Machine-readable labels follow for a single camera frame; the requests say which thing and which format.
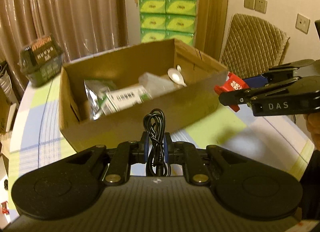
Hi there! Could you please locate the metal bucket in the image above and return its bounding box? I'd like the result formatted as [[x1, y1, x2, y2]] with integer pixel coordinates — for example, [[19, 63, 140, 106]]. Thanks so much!
[[0, 62, 12, 100]]

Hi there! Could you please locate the clear plastic container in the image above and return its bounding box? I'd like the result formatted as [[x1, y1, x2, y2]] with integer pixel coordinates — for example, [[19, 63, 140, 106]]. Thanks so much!
[[138, 72, 180, 98]]

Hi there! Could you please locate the brown cardboard box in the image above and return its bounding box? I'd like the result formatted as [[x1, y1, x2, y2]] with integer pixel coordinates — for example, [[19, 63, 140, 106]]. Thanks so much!
[[59, 38, 229, 152]]

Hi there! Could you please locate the brown curtain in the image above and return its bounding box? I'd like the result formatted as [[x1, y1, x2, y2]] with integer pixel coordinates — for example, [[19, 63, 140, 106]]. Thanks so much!
[[0, 0, 128, 72]]

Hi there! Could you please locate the dark green gift box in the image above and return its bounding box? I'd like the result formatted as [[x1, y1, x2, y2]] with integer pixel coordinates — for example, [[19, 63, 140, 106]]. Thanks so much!
[[19, 34, 64, 88]]

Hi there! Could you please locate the green leaf print foil pouch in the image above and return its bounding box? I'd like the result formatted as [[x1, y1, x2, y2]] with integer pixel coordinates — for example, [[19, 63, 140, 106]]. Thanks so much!
[[84, 79, 117, 120]]

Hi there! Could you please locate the red snack packet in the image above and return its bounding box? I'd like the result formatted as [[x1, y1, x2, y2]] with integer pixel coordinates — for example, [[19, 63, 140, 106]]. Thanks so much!
[[214, 72, 250, 112]]

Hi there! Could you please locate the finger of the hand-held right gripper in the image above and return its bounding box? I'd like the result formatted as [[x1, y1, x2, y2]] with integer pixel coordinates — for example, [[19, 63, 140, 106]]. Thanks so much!
[[241, 66, 299, 89], [219, 76, 301, 107]]

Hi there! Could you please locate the quilted beige chair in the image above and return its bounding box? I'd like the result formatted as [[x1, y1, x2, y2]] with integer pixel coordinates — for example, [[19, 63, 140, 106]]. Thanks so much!
[[219, 13, 290, 80]]

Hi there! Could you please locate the black cable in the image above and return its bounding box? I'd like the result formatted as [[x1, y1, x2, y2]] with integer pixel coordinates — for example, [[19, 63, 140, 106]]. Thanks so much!
[[143, 108, 172, 177]]

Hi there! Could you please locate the wooden door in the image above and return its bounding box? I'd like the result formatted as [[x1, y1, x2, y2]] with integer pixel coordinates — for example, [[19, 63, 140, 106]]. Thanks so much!
[[167, 0, 230, 62]]

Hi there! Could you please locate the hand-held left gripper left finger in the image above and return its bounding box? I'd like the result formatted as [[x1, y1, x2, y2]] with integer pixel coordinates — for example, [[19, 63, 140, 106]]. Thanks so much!
[[67, 132, 150, 186]]

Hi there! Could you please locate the green and white medicine box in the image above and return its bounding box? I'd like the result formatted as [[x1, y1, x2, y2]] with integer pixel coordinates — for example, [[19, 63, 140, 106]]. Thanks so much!
[[101, 85, 153, 116]]

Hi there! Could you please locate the stack of green tissue packs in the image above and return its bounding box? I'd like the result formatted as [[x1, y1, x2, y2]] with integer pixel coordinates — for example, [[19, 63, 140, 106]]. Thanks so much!
[[139, 0, 199, 47]]

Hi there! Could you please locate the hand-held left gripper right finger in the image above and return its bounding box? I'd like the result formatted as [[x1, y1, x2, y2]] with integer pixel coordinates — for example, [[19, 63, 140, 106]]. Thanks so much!
[[162, 132, 234, 185]]

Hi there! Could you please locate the person's right hand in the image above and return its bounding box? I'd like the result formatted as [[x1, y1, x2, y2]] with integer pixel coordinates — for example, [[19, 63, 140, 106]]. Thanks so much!
[[306, 113, 320, 151]]

